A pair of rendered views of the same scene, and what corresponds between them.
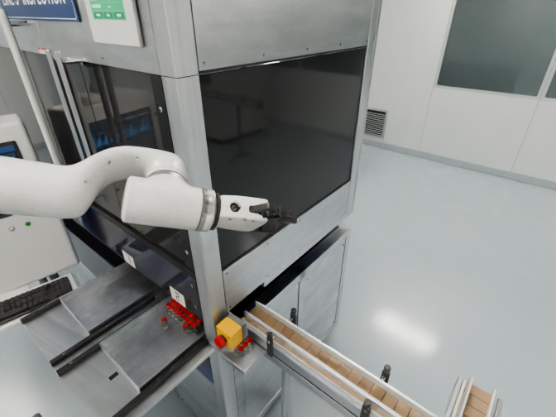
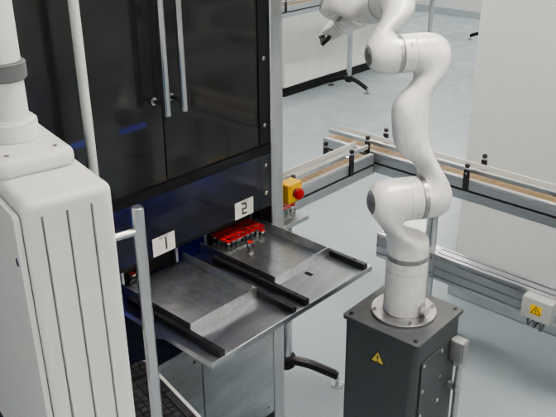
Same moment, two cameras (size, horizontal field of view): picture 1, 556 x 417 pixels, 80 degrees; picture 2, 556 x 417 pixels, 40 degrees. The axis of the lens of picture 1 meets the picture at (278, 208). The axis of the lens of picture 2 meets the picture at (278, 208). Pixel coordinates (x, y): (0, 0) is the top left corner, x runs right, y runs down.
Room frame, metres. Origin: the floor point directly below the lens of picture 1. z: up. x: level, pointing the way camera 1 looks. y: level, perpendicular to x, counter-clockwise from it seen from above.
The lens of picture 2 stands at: (0.61, 2.62, 2.08)
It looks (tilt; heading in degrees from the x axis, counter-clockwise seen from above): 25 degrees down; 274
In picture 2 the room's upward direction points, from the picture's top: 1 degrees counter-clockwise
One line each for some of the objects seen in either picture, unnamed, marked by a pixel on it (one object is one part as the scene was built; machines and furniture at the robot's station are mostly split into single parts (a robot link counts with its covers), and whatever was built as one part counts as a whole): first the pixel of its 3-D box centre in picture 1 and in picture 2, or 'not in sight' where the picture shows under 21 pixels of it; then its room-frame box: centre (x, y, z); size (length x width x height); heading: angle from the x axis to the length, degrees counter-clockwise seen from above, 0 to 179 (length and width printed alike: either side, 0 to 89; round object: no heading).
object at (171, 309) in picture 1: (181, 318); (245, 239); (0.87, 0.37, 0.91); 0.18 x 0.02 x 0.05; 51
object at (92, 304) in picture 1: (116, 291); (185, 289); (1.02, 0.69, 0.90); 0.34 x 0.26 x 0.04; 141
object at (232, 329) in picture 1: (231, 332); (288, 189); (0.74, 0.16, 0.99); 0.08 x 0.07 x 0.07; 141
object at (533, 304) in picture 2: not in sight; (539, 308); (-0.22, 0.11, 0.50); 0.12 x 0.05 x 0.09; 141
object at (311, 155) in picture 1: (300, 146); not in sight; (1.14, -0.08, 1.50); 0.85 x 0.01 x 0.59; 141
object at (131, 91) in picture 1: (140, 169); (217, 68); (0.94, 0.43, 1.50); 0.43 x 0.01 x 0.59; 51
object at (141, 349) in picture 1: (162, 334); (264, 249); (0.80, 0.43, 0.90); 0.34 x 0.26 x 0.04; 141
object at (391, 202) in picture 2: not in sight; (399, 218); (0.40, 0.73, 1.16); 0.19 x 0.12 x 0.24; 17
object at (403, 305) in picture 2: not in sight; (405, 284); (0.37, 0.72, 0.95); 0.19 x 0.19 x 0.18
